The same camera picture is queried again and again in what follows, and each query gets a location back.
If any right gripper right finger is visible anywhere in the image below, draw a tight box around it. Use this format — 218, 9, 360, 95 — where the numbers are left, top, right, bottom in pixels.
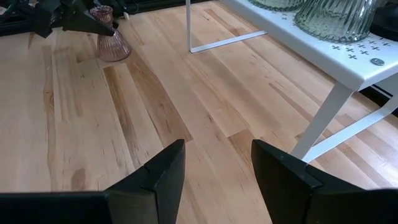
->
251, 139, 398, 224

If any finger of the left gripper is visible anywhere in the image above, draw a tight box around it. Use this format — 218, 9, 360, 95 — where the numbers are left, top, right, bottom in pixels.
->
30, 0, 62, 39
62, 0, 116, 37

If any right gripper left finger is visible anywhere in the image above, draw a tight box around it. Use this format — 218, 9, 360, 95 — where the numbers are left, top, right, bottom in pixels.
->
0, 139, 187, 224

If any clear ribbed glass holder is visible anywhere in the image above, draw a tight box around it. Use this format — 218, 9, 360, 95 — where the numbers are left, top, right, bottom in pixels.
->
294, 0, 384, 44

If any pink ribbed glass candle holder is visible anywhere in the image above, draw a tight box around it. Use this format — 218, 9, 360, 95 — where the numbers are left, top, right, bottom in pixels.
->
89, 5, 132, 63

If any white metal shelf riser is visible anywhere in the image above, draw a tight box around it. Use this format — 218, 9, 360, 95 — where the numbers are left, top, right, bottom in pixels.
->
185, 0, 398, 164

